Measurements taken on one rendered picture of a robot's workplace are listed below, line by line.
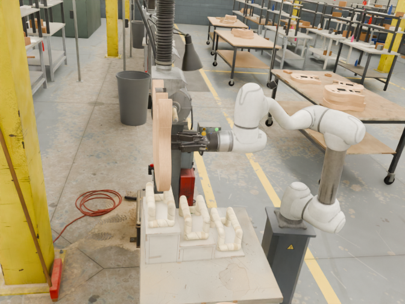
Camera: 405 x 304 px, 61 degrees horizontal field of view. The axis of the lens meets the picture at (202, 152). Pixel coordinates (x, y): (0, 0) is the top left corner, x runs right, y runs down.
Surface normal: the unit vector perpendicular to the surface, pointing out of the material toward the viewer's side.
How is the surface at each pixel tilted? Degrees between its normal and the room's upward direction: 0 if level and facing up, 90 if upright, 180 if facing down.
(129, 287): 0
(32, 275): 90
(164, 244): 90
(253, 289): 0
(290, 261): 90
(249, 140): 84
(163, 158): 66
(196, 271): 0
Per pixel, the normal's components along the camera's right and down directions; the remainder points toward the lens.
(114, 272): 0.09, -0.89
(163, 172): 0.20, 0.42
